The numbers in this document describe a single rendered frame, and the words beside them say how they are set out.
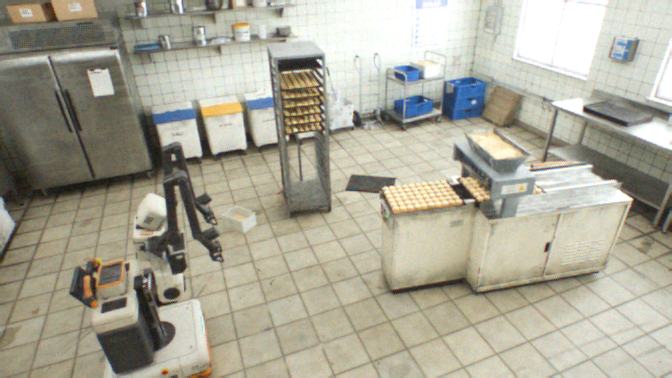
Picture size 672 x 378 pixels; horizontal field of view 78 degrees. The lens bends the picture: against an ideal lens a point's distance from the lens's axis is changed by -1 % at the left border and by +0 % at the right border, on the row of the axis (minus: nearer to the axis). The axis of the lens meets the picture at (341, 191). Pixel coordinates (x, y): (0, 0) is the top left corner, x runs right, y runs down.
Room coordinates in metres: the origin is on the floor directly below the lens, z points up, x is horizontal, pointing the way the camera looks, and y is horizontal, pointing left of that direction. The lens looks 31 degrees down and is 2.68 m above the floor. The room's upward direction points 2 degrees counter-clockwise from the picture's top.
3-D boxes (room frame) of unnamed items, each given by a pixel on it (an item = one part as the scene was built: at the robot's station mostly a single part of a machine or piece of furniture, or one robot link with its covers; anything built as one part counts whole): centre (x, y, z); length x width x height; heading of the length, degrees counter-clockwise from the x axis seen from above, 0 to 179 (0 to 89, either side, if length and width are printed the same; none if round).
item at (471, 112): (7.08, -2.18, 0.10); 0.60 x 0.40 x 0.20; 108
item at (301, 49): (4.25, 0.43, 0.93); 0.64 x 0.51 x 1.78; 14
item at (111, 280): (2.02, 1.49, 0.87); 0.23 x 0.15 x 0.11; 21
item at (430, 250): (2.89, -0.72, 0.45); 0.70 x 0.34 x 0.90; 101
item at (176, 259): (2.16, 1.11, 0.99); 0.28 x 0.16 x 0.22; 21
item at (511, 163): (2.98, -1.22, 1.25); 0.56 x 0.29 x 0.14; 11
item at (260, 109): (6.04, 1.11, 0.38); 0.64 x 0.54 x 0.77; 20
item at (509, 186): (2.98, -1.22, 1.01); 0.72 x 0.33 x 0.34; 11
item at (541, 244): (3.07, -1.68, 0.42); 1.28 x 0.72 x 0.84; 101
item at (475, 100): (7.08, -2.18, 0.30); 0.60 x 0.40 x 0.20; 111
